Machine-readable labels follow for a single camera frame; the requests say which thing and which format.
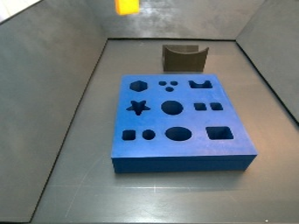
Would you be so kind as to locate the yellow arch block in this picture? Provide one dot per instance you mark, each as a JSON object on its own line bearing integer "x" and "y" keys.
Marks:
{"x": 127, "y": 7}

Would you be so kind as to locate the blue shape sorting board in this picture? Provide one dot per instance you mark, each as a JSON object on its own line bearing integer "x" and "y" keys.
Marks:
{"x": 177, "y": 126}

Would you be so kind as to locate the black curved holder stand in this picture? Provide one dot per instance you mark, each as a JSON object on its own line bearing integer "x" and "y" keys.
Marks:
{"x": 184, "y": 58}

